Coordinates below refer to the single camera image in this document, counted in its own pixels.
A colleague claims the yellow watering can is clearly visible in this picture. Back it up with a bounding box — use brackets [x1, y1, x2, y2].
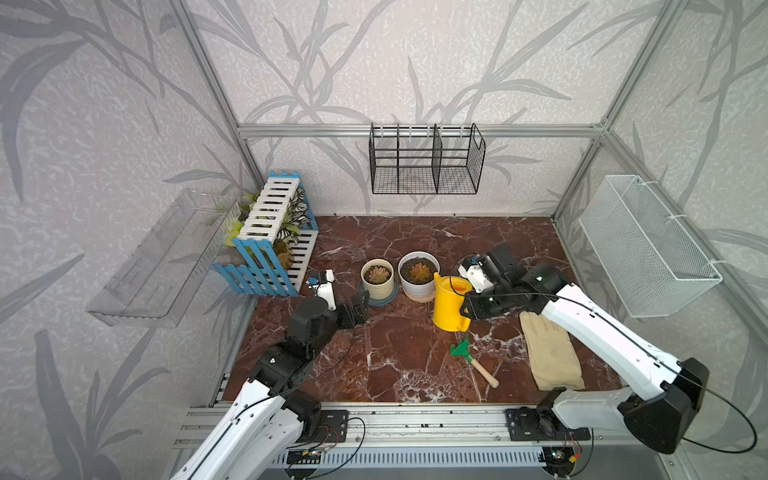
[433, 273, 473, 332]

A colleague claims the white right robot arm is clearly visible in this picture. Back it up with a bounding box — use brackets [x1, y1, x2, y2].
[458, 244, 709, 454]

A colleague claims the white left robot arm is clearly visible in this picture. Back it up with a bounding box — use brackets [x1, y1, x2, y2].
[174, 292, 370, 479]

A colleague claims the pink green succulent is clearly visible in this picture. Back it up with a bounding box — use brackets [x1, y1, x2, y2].
[364, 265, 392, 285]

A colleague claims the red orange succulent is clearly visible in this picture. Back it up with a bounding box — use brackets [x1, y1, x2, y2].
[406, 261, 434, 285]

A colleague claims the blue grey saucer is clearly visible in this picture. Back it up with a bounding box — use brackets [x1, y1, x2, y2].
[368, 282, 399, 307]

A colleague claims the cream ribbed pot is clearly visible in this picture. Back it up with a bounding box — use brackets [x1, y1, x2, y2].
[361, 259, 394, 299]

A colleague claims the white plastic pot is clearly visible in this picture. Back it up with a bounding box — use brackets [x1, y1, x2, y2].
[397, 251, 440, 303]

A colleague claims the blue white slatted shelf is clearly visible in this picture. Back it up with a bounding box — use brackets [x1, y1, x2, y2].
[215, 171, 319, 297]

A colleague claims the striped leaf potted plant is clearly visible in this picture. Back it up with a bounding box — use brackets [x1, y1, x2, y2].
[225, 187, 310, 270]

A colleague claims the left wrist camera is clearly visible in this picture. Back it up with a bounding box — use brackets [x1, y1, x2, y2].
[306, 269, 336, 311]

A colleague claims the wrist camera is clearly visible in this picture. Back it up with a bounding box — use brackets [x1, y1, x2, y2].
[306, 269, 336, 311]
[458, 255, 494, 294]

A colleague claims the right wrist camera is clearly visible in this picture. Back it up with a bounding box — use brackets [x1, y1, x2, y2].
[458, 255, 494, 294]

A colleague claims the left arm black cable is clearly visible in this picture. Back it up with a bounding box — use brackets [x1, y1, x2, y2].
[185, 329, 361, 480]

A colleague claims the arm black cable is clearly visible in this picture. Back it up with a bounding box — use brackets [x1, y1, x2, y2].
[449, 257, 758, 455]
[185, 329, 361, 480]

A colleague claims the green rake wooden handle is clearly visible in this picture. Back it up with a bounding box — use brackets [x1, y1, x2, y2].
[450, 338, 500, 388]

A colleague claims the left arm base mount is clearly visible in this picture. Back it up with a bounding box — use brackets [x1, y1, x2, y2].
[297, 408, 350, 444]

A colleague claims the white wire mesh basket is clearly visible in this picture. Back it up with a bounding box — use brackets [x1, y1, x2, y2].
[579, 175, 722, 319]

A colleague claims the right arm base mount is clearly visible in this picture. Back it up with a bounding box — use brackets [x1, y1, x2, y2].
[504, 387, 591, 442]

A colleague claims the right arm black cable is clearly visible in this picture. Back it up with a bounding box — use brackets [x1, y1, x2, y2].
[449, 257, 758, 455]

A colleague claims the black wire basket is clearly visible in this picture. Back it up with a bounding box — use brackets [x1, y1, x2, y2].
[368, 124, 487, 195]

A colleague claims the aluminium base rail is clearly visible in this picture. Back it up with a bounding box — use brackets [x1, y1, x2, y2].
[161, 401, 667, 480]

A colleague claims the clear acrylic wall shelf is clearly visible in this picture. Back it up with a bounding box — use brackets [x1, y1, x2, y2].
[86, 189, 240, 328]

